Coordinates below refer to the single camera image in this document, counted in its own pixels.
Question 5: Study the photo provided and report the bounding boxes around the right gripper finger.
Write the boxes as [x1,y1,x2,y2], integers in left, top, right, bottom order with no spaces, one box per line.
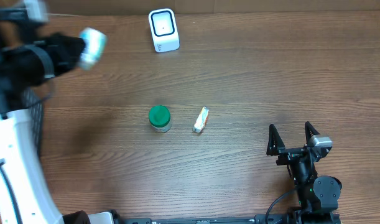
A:
[266,124,285,156]
[305,121,320,144]

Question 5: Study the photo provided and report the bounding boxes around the teal white tissue pack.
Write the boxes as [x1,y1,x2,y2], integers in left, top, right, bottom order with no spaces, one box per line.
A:
[78,27,107,70]

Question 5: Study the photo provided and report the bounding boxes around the orange white small box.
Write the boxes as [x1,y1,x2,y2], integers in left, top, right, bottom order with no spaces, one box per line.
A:
[193,106,210,133]

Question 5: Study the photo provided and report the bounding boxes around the green lid jar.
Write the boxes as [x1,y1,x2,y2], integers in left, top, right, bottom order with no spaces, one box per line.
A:
[149,105,172,133]

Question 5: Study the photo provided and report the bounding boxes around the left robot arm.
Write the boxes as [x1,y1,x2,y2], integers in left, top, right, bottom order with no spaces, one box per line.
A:
[0,1,114,223]

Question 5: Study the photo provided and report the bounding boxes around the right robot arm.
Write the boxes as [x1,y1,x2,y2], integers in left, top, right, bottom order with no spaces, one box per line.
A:
[264,121,343,223]

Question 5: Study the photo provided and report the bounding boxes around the white barcode scanner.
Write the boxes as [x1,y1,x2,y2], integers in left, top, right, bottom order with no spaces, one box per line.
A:
[148,8,180,53]

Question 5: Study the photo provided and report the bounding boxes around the grey plastic mesh basket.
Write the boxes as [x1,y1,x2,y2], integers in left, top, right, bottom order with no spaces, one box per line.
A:
[0,88,44,212]

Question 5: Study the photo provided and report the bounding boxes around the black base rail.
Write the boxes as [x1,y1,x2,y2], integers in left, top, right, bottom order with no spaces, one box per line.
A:
[121,213,342,224]

